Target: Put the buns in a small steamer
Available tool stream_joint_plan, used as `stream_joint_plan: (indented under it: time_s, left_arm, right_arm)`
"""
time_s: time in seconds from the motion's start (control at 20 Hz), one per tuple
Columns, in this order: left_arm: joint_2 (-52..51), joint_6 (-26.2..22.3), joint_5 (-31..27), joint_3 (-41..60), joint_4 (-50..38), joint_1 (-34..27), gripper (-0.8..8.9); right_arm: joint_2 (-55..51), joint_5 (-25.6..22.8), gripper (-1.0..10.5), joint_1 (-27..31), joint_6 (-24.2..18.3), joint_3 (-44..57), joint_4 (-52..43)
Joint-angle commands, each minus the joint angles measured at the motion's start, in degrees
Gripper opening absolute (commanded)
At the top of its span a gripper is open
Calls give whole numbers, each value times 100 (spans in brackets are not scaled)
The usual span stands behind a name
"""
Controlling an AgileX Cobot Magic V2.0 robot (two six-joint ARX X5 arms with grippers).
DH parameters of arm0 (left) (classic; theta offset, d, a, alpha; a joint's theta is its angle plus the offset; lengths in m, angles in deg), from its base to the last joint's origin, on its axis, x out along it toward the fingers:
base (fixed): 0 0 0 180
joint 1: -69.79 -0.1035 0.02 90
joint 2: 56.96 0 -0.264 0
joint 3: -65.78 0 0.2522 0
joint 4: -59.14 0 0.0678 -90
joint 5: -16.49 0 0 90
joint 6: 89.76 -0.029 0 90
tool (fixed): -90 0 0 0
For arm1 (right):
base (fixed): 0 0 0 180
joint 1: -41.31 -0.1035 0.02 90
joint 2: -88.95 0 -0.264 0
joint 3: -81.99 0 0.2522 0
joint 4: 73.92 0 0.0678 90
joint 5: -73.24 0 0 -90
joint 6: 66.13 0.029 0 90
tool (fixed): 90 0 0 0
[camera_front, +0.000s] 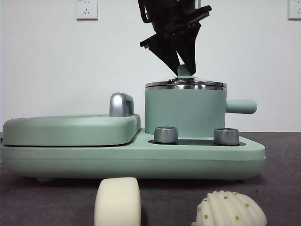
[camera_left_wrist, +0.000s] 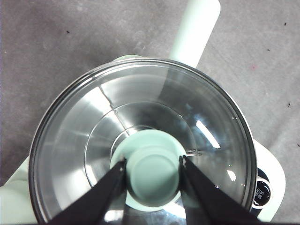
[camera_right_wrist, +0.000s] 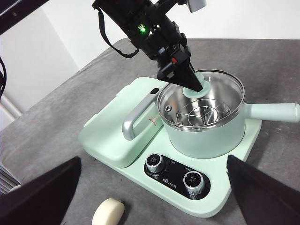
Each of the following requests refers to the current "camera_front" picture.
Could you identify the plain white round bun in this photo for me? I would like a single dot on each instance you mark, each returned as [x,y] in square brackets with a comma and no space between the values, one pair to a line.
[117,202]

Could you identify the glass pot lid green knob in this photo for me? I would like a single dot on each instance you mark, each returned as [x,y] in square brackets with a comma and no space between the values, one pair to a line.
[164,84]

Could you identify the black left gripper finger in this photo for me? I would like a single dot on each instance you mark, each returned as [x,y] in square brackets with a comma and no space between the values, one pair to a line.
[165,51]
[191,49]

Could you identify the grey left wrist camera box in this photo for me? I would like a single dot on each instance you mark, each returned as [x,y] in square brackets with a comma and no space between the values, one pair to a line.
[199,2]

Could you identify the green breakfast machine base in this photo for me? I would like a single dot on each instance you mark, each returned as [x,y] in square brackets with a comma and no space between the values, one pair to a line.
[141,162]

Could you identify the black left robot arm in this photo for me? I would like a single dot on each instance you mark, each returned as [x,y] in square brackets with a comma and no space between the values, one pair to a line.
[169,9]

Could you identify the white wall socket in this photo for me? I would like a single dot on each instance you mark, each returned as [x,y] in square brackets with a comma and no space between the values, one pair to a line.
[87,9]
[295,9]

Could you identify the silver control knob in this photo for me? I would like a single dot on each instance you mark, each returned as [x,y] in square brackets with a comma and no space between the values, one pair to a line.
[226,136]
[165,135]

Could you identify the shell-shaped bun green dots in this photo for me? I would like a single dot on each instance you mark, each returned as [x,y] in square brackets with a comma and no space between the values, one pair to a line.
[230,209]

